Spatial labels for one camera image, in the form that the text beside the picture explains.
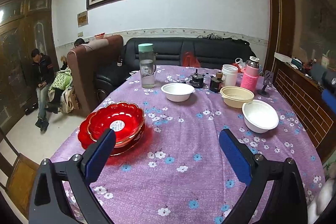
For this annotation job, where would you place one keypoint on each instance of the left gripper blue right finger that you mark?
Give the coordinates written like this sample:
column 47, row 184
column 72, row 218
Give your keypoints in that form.
column 286, row 202

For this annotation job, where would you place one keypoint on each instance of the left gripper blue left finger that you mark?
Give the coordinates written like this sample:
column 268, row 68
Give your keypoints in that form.
column 49, row 203

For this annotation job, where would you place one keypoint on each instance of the red gold-rimmed plate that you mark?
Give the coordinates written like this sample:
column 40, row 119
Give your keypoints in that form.
column 127, row 121

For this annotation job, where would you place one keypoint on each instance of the wooden chair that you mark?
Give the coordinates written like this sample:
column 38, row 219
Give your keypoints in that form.
column 20, row 178

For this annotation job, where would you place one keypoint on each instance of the phone stand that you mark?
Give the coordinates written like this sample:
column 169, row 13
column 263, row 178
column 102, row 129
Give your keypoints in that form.
column 268, row 80

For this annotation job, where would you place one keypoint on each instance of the large red scalloped plate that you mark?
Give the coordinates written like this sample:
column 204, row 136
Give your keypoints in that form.
column 85, row 140

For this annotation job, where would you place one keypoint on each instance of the pink sleeved thermos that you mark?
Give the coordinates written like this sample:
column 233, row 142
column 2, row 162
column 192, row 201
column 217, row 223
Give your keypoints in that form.
column 250, row 74

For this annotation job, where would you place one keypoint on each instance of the white bowl near edge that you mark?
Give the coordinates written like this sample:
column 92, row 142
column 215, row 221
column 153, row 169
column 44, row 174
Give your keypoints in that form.
column 259, row 116

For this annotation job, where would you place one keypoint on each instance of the cream plastic colander bowl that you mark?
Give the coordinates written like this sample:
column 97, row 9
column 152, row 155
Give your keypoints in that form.
column 235, row 97

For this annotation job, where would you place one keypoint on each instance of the white plastic jar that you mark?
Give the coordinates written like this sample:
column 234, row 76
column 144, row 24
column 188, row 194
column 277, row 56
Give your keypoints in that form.
column 230, row 74

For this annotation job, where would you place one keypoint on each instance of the seated person green clothing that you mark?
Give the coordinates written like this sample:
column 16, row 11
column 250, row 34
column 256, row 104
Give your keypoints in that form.
column 62, row 81

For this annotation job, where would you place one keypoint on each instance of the purple floral tablecloth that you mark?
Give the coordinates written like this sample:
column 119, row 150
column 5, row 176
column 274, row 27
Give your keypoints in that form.
column 177, row 173

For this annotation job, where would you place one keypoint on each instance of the dark glass jar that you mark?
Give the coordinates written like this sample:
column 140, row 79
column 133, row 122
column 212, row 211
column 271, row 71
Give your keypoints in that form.
column 216, row 82

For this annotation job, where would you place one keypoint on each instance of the black leather sofa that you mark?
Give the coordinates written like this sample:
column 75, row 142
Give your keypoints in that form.
column 210, row 53

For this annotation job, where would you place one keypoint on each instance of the seated man in dark jacket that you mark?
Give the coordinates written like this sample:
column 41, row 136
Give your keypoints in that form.
column 43, row 75

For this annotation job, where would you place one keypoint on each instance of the red plastic bag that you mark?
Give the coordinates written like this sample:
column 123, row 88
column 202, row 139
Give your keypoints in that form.
column 189, row 60

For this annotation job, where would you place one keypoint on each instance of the brown armchair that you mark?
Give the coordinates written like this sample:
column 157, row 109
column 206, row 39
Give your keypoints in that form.
column 84, row 60

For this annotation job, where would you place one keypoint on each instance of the clear bottle green lid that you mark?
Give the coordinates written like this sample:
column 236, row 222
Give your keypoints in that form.
column 147, row 65

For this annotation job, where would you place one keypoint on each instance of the wooden cabinet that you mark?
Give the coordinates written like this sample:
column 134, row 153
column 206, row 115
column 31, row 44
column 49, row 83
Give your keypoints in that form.
column 25, row 25

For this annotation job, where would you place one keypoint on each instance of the white bowl with handles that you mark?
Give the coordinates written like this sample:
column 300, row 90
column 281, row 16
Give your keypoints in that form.
column 177, row 92

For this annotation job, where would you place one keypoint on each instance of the small wall certificate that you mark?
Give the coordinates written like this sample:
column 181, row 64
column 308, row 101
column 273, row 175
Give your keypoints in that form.
column 82, row 18

